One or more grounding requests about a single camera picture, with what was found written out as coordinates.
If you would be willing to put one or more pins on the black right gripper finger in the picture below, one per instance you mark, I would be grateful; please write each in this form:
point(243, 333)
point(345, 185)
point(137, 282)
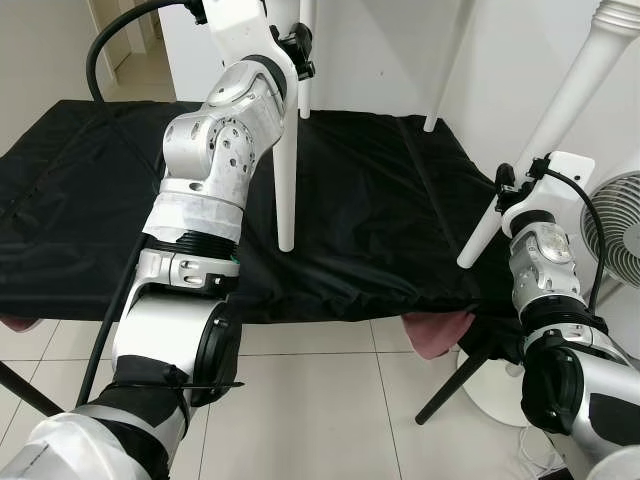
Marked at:
point(505, 177)

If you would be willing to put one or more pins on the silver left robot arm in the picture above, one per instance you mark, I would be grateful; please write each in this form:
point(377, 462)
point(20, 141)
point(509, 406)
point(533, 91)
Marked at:
point(210, 160)

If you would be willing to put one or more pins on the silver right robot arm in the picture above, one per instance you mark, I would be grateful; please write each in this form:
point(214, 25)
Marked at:
point(550, 270)

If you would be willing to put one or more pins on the white round fan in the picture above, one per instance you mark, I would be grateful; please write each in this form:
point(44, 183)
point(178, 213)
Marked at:
point(615, 230)

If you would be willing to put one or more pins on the black table cloth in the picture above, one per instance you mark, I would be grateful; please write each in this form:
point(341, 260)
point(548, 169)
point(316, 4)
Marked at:
point(380, 220)

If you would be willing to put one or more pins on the pink cloth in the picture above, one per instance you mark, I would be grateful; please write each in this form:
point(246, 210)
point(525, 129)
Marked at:
point(440, 335)

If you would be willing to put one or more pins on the white round floor base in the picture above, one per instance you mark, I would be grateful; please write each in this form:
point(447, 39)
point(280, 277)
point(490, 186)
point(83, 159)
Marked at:
point(500, 395)

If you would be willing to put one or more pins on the black metal table leg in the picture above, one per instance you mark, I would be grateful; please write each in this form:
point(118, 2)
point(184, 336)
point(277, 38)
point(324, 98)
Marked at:
point(450, 388)
point(30, 388)

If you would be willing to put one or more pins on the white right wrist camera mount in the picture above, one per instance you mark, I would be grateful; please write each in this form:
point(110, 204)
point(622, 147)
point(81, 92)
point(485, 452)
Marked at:
point(565, 170)

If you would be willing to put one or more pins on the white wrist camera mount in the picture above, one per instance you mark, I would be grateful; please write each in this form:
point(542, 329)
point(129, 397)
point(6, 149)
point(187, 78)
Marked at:
point(240, 30)
point(565, 170)

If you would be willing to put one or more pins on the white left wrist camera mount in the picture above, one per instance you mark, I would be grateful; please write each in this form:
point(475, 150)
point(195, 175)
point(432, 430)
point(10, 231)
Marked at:
point(240, 30)

